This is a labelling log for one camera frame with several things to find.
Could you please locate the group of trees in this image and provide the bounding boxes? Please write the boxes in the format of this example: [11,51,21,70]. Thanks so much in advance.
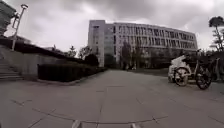
[119,39,145,71]

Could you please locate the round dark bush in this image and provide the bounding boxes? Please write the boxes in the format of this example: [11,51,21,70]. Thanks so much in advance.
[83,53,100,67]

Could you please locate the grey paved plaza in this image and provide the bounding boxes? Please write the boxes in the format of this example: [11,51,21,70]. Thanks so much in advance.
[0,68,224,128]

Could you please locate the long grey curved building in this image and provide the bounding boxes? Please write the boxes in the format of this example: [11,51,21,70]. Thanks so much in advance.
[87,19,199,70]

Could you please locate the dark trimmed hedge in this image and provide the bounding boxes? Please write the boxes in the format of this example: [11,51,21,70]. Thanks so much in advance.
[36,62,108,84]

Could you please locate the white covered scooter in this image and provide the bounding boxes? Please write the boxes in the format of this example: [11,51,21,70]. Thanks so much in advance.
[167,54,192,84]

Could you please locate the robot's own part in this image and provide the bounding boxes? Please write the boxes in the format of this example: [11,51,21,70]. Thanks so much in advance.
[71,119,83,128]
[130,122,141,128]

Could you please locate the bicycle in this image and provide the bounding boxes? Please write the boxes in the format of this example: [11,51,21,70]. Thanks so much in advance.
[173,49,222,91]

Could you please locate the street lamp pole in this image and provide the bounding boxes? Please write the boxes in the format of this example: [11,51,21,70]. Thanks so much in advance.
[11,3,30,52]

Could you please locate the concrete stairs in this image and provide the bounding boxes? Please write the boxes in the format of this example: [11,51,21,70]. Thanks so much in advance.
[0,54,25,82]

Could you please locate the tall tree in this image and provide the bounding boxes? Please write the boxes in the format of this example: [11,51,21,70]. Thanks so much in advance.
[208,15,224,53]

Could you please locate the concrete retaining wall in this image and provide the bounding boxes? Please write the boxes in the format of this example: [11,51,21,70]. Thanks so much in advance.
[0,44,69,80]

